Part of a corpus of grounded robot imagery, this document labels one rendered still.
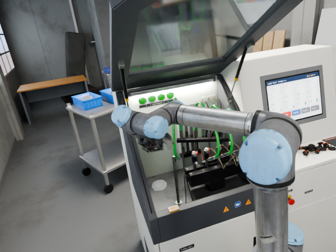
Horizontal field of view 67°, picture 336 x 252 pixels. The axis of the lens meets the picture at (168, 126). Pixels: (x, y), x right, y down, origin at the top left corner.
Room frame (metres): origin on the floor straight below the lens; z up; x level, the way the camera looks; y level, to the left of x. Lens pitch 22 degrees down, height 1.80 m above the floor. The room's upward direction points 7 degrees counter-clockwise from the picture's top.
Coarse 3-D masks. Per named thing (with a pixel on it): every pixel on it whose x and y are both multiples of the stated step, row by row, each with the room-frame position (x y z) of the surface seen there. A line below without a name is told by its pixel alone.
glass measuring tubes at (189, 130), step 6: (186, 126) 1.54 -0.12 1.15; (186, 132) 1.54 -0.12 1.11; (192, 132) 1.55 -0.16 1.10; (180, 144) 1.55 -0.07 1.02; (186, 144) 1.54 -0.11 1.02; (192, 144) 1.55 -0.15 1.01; (198, 144) 1.58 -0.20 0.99; (180, 150) 1.55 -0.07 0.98; (186, 150) 1.56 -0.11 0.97; (192, 150) 1.55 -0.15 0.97; (198, 150) 1.55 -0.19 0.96; (180, 156) 1.54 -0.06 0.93; (186, 156) 1.53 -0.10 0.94
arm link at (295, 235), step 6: (288, 222) 0.67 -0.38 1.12; (288, 228) 0.64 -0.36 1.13; (294, 228) 0.63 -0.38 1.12; (288, 234) 0.61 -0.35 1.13; (294, 234) 0.61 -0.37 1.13; (300, 234) 0.61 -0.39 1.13; (288, 240) 0.58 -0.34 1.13; (294, 240) 0.59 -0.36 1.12; (300, 240) 0.59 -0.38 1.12; (288, 246) 0.58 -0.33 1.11; (294, 246) 0.58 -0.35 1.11; (300, 246) 0.59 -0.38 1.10
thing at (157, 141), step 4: (144, 136) 0.88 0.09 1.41; (140, 140) 0.89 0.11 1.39; (144, 140) 0.88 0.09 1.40; (148, 140) 0.90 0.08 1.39; (152, 140) 0.92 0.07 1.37; (156, 140) 0.92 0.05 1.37; (160, 140) 0.95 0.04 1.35; (140, 144) 0.89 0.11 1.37; (144, 144) 0.89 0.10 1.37; (148, 144) 0.91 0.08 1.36; (152, 144) 0.92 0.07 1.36; (156, 144) 0.90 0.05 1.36; (160, 144) 0.94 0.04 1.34; (144, 148) 0.92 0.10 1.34; (148, 148) 0.92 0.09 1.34; (152, 148) 0.91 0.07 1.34; (156, 148) 0.91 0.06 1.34; (160, 148) 0.92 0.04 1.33; (148, 152) 0.95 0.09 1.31
